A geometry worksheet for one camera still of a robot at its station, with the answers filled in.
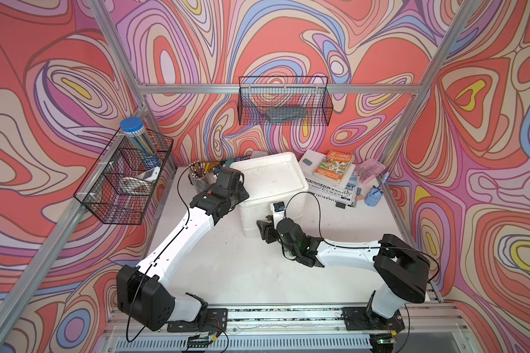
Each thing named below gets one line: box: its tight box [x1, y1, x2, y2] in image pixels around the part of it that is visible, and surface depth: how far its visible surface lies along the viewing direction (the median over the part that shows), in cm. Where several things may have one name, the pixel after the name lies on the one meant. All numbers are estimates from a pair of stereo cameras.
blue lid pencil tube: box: [119, 116, 160, 171], surface depth 75 cm
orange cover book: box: [313, 150, 355, 187], surface depth 104 cm
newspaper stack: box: [305, 172, 359, 208], surface depth 107 cm
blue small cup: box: [364, 185, 384, 207], surface depth 101 cm
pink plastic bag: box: [354, 158, 386, 184], surface depth 120 cm
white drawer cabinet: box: [230, 151, 310, 239], surface depth 85 cm
